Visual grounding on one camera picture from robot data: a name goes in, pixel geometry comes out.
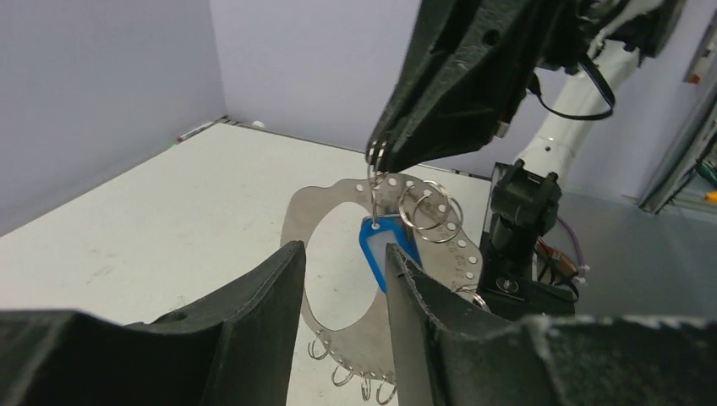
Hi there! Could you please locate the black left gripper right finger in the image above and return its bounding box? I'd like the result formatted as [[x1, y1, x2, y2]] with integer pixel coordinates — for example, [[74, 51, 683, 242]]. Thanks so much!
[[386, 244, 716, 405]]

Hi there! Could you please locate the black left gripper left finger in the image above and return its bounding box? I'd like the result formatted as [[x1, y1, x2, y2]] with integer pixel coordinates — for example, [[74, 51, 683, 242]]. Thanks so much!
[[1, 241, 306, 405]]

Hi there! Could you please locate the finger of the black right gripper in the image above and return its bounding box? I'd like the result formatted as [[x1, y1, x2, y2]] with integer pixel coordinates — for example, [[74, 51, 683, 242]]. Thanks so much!
[[366, 1, 561, 173]]

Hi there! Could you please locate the steel oval key holder plate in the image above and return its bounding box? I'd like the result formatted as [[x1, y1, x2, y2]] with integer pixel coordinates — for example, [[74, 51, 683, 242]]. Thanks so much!
[[278, 139, 489, 405]]

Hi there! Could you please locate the blue key tag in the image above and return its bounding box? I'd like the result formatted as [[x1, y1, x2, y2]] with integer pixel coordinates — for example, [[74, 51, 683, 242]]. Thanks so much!
[[358, 214, 422, 293]]

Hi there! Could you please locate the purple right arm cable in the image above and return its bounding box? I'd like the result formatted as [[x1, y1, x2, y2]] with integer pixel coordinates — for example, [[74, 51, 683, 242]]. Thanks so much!
[[557, 215, 589, 282]]

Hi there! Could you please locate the marker pen on rail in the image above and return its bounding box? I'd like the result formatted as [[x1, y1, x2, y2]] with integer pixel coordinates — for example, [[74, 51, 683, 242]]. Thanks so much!
[[176, 121, 216, 144]]

